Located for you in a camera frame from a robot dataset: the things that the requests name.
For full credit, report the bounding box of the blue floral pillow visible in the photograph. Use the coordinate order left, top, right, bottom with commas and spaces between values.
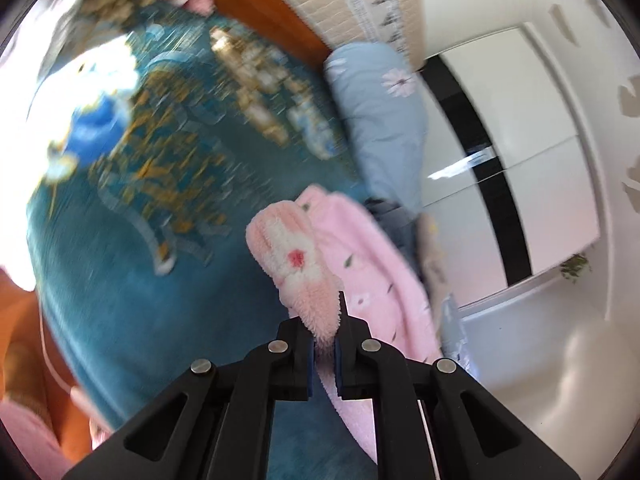
324, 42, 431, 216

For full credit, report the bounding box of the teal patterned blanket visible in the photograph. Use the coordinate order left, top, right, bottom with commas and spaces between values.
27, 0, 381, 480

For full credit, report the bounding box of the pink fluffy floral garment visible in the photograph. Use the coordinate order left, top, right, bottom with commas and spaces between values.
246, 185, 443, 463

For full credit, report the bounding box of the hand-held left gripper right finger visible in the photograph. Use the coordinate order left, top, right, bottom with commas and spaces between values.
334, 290, 583, 480

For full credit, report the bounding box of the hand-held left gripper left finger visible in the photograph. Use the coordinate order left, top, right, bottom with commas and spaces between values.
62, 316, 317, 480

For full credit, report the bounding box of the white wardrobe with black stripe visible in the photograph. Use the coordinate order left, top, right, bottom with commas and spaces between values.
420, 26, 603, 311

